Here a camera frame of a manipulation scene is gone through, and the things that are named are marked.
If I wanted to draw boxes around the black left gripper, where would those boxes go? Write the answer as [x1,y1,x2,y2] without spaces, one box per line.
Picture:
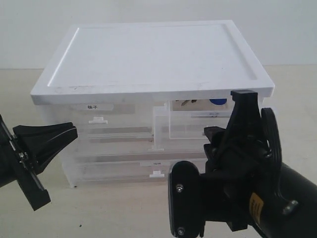
[0,119,78,211]

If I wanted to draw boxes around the clear middle wide drawer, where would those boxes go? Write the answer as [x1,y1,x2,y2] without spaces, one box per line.
[67,134,205,163]

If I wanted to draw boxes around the clear bottom wide drawer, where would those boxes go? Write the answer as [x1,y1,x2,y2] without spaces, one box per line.
[62,160,177,187]

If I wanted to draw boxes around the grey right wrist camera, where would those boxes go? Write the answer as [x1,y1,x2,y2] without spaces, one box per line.
[168,161,204,238]

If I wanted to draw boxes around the key bunch with blue fob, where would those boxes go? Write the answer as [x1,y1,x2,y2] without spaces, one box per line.
[172,99,227,110]

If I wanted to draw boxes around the clear wide drawer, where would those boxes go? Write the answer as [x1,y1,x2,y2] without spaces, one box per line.
[62,160,177,187]
[67,134,205,163]

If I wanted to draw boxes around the white plastic drawer cabinet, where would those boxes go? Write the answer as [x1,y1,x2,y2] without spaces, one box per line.
[30,19,275,188]

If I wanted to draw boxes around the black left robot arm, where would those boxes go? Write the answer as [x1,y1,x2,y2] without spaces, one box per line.
[0,121,78,211]

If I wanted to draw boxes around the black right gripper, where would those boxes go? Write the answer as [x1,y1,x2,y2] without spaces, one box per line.
[204,90,281,225]

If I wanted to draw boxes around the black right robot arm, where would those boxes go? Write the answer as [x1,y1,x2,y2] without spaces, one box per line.
[192,90,317,238]

